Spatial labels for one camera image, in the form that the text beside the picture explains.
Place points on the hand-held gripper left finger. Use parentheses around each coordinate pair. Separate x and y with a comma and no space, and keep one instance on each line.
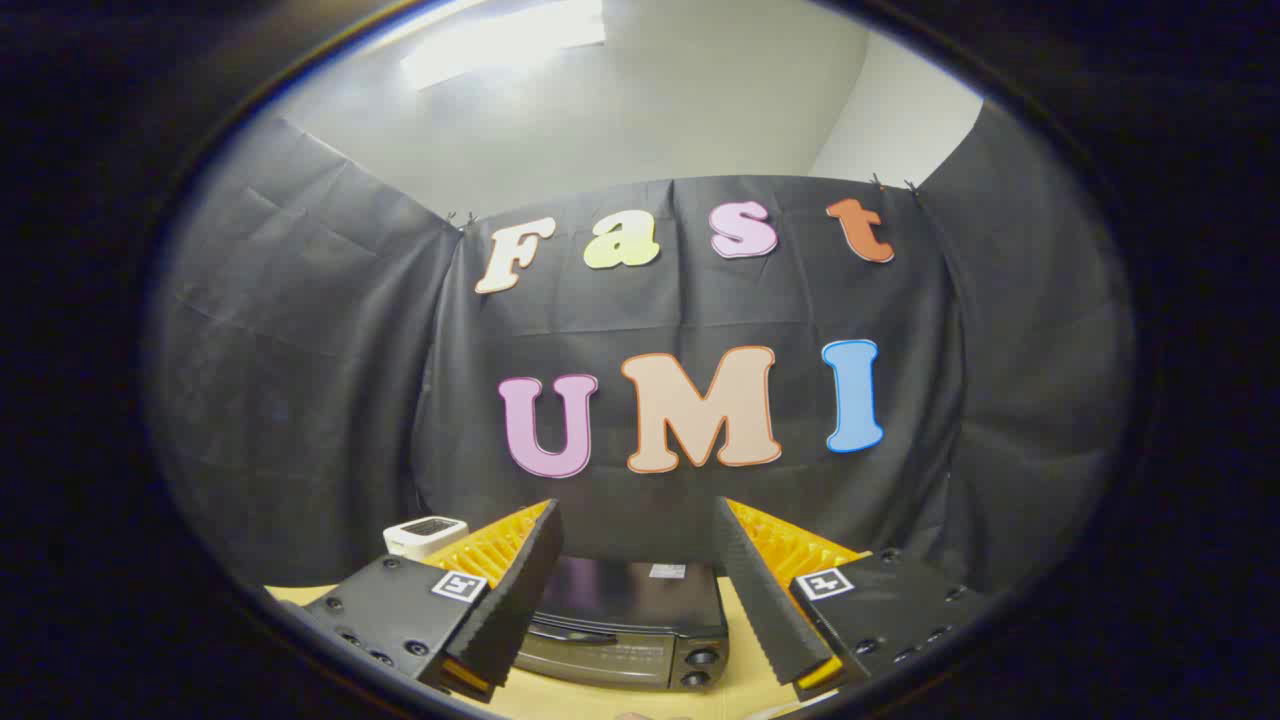
(510,600)

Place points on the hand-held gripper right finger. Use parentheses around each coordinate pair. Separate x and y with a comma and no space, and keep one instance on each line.
(765,600)

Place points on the black toaster oven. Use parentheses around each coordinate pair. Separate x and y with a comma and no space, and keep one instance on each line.
(625,620)

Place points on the white pop-up toaster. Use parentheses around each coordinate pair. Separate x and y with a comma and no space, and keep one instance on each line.
(425,535)

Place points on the black backdrop cloth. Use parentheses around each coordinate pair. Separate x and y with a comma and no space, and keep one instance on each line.
(700,330)

